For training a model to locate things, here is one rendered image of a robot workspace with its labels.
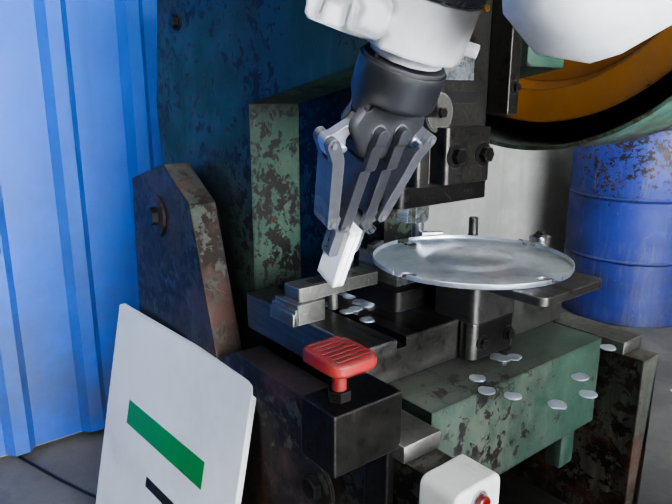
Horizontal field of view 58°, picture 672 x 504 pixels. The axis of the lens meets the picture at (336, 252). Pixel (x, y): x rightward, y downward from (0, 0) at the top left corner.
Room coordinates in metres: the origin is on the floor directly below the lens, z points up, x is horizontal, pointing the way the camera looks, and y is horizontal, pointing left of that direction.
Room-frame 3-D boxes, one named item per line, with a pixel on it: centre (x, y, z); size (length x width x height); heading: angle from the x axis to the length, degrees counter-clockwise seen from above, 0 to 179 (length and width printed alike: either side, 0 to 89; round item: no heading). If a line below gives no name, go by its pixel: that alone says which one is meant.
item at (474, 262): (0.88, -0.20, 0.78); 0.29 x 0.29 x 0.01
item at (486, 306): (0.84, -0.23, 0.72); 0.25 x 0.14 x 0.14; 38
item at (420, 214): (0.97, -0.13, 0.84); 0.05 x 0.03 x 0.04; 128
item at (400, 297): (0.98, -0.12, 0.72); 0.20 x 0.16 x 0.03; 128
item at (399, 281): (0.97, -0.12, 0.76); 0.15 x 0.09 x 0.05; 128
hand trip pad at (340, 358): (0.59, 0.00, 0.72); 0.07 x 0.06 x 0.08; 38
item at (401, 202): (0.98, -0.12, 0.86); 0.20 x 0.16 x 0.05; 128
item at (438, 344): (0.98, -0.12, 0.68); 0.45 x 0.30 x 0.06; 128
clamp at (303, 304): (0.87, 0.01, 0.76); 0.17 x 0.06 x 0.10; 128
